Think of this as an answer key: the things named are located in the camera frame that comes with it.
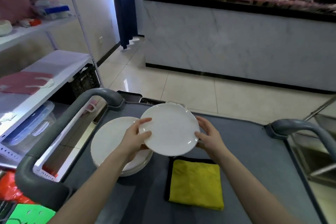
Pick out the person's right forearm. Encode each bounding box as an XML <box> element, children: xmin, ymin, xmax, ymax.
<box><xmin>213</xmin><ymin>150</ymin><xmax>298</xmax><ymax>224</ymax></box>

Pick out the flat red paper bag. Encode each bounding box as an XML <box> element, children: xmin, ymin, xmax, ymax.
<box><xmin>0</xmin><ymin>71</ymin><xmax>54</xmax><ymax>95</ymax></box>

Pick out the white plastic basket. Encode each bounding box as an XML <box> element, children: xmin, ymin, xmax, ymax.
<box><xmin>33</xmin><ymin>99</ymin><xmax>98</xmax><ymax>182</ymax></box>

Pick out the green plastic board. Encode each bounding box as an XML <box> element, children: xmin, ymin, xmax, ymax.
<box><xmin>5</xmin><ymin>203</ymin><xmax>56</xmax><ymax>224</ymax></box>

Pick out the metal tray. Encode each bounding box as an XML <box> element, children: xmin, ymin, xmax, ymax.
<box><xmin>139</xmin><ymin>97</ymin><xmax>166</xmax><ymax>106</ymax></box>
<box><xmin>117</xmin><ymin>90</ymin><xmax>144</xmax><ymax>104</ymax></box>

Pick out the black plastic crate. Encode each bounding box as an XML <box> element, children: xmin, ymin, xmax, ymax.
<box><xmin>69</xmin><ymin>64</ymin><xmax>102</xmax><ymax>99</ymax></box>

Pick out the stack of white plates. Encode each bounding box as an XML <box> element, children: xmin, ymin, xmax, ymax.
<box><xmin>90</xmin><ymin>117</ymin><xmax>154</xmax><ymax>177</ymax></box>

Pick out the white round plate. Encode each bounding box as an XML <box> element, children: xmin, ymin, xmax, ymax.
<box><xmin>138</xmin><ymin>103</ymin><xmax>201</xmax><ymax>157</ymax></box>

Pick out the red plastic bag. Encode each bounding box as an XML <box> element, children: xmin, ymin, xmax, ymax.
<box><xmin>0</xmin><ymin>171</ymin><xmax>35</xmax><ymax>205</ymax></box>

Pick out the yellow microfibre cloth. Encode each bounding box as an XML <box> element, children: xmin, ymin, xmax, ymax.
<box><xmin>164</xmin><ymin>157</ymin><xmax>225</xmax><ymax>211</ymax></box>

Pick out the white metal shelf rack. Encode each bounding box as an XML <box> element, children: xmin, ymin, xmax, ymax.
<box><xmin>0</xmin><ymin>0</ymin><xmax>103</xmax><ymax>169</ymax></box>

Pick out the marble counter with black top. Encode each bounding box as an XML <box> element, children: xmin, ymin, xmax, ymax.
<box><xmin>140</xmin><ymin>0</ymin><xmax>336</xmax><ymax>95</ymax></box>

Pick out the person's right hand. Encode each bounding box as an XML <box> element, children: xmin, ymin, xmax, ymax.
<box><xmin>194</xmin><ymin>116</ymin><xmax>227</xmax><ymax>160</ymax></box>

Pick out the clear box with blue lid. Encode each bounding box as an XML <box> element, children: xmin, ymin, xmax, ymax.
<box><xmin>2</xmin><ymin>100</ymin><xmax>57</xmax><ymax>155</ymax></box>

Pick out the person's left hand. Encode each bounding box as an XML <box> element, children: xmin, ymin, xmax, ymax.
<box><xmin>119</xmin><ymin>117</ymin><xmax>153</xmax><ymax>163</ymax></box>

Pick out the pink flower garland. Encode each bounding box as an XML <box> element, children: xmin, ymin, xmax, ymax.
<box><xmin>253</xmin><ymin>0</ymin><xmax>336</xmax><ymax>14</ymax></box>

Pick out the white bowl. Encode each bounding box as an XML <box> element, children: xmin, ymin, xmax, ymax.
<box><xmin>0</xmin><ymin>20</ymin><xmax>13</xmax><ymax>37</ymax></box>

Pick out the person's left forearm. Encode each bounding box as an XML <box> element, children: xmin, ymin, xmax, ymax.
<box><xmin>48</xmin><ymin>150</ymin><xmax>135</xmax><ymax>224</ymax></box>

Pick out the dark blue curtain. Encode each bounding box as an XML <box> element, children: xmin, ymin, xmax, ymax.
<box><xmin>109</xmin><ymin>0</ymin><xmax>138</xmax><ymax>50</ymax></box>

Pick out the clear container with blue lid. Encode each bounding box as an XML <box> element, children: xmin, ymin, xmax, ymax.
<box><xmin>34</xmin><ymin>0</ymin><xmax>71</xmax><ymax>20</ymax></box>

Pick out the grey cart handle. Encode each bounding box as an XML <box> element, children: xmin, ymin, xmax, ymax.
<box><xmin>265</xmin><ymin>119</ymin><xmax>336</xmax><ymax>164</ymax></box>
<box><xmin>15</xmin><ymin>88</ymin><xmax>125</xmax><ymax>212</ymax></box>

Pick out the grey service cart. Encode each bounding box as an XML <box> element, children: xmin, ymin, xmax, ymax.
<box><xmin>15</xmin><ymin>88</ymin><xmax>336</xmax><ymax>224</ymax></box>

